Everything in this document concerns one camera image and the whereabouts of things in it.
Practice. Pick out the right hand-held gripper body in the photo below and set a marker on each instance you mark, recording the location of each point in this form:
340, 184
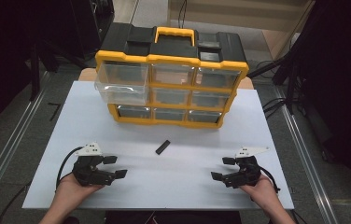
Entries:
243, 175

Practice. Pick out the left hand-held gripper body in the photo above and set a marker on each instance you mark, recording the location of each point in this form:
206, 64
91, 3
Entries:
86, 174

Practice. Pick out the small black rectangular block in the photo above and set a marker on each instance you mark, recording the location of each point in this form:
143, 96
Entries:
163, 147

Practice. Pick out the clear organizer drawer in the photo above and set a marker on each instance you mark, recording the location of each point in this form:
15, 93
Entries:
120, 93

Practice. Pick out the person's left hand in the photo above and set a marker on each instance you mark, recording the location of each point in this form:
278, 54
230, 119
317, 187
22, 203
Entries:
69, 194

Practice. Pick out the person's right hand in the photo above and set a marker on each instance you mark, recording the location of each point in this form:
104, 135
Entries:
263, 194

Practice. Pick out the set of clear plastic drawers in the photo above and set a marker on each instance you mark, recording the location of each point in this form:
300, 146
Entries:
172, 74

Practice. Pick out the yellow and black drawer organizer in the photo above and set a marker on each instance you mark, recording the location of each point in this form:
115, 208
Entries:
170, 46

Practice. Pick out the black equipment case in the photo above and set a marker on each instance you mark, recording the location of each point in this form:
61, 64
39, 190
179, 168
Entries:
92, 25

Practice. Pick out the metal floor rail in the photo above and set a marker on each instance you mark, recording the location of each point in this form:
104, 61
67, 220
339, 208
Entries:
304, 155
8, 146

